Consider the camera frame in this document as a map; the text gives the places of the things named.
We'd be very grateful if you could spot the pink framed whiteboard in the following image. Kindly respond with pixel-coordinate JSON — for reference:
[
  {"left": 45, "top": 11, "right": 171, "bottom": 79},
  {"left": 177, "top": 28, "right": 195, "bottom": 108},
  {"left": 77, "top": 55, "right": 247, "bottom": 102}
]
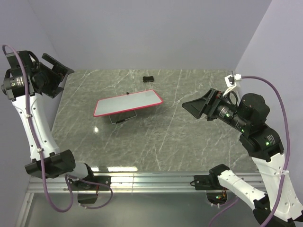
[{"left": 93, "top": 89, "right": 163, "bottom": 117}]

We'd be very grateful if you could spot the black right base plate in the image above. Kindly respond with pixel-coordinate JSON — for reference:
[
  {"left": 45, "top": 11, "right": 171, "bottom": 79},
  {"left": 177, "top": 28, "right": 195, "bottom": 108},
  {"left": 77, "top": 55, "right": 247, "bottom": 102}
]
[{"left": 189, "top": 175, "right": 223, "bottom": 191}]

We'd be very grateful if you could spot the wire whiteboard easel stand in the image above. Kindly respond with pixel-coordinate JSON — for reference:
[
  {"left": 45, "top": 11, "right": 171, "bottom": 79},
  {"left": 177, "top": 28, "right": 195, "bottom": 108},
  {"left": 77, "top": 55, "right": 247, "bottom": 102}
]
[{"left": 108, "top": 91, "right": 138, "bottom": 125}]

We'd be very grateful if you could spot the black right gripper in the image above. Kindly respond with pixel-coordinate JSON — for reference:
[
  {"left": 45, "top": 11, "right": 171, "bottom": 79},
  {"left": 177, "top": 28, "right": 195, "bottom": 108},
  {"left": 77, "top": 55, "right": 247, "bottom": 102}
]
[{"left": 181, "top": 87, "right": 249, "bottom": 131}]

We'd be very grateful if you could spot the aluminium mounting rail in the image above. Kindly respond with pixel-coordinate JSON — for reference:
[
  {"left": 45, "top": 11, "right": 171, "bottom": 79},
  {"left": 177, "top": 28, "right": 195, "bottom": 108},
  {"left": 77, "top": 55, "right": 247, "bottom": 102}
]
[{"left": 26, "top": 172, "right": 266, "bottom": 193}]

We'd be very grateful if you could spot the yellow whiteboard eraser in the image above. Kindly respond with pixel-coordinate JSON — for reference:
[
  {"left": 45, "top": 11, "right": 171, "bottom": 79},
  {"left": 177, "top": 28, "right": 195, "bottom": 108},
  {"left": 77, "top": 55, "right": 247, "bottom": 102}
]
[{"left": 143, "top": 76, "right": 154, "bottom": 83}]

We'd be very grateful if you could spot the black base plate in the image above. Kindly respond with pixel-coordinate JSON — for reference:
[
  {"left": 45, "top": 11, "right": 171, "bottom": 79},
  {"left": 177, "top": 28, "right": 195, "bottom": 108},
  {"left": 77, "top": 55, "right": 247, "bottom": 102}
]
[
  {"left": 189, "top": 175, "right": 223, "bottom": 191},
  {"left": 68, "top": 175, "right": 111, "bottom": 191}
]

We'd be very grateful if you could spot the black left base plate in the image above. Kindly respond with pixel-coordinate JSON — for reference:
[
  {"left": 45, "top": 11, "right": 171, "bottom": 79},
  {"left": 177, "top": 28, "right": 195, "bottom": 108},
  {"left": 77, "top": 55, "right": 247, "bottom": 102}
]
[{"left": 68, "top": 175, "right": 111, "bottom": 191}]

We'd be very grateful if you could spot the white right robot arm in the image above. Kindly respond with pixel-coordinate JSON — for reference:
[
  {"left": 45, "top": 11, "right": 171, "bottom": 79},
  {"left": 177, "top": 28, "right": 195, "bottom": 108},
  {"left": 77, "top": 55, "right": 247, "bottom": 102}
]
[{"left": 182, "top": 89, "right": 303, "bottom": 227}]

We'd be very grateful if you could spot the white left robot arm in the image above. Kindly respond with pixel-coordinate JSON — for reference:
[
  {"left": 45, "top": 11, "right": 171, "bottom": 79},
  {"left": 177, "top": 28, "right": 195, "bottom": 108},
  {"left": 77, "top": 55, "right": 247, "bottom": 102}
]
[{"left": 1, "top": 51, "right": 96, "bottom": 190}]

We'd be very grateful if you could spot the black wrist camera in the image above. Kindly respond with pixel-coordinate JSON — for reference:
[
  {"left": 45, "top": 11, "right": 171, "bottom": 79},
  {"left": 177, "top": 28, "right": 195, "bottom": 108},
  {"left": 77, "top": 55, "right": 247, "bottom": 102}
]
[
  {"left": 223, "top": 74, "right": 242, "bottom": 96},
  {"left": 5, "top": 51, "right": 40, "bottom": 73}
]

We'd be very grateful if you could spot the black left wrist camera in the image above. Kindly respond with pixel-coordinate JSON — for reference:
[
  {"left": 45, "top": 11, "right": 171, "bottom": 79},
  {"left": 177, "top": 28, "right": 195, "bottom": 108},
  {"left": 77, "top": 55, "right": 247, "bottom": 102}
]
[{"left": 5, "top": 51, "right": 40, "bottom": 73}]

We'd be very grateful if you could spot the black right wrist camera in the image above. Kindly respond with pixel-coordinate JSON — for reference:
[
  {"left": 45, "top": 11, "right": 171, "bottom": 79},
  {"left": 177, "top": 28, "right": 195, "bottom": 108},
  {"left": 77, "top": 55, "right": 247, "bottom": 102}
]
[{"left": 223, "top": 74, "right": 242, "bottom": 96}]

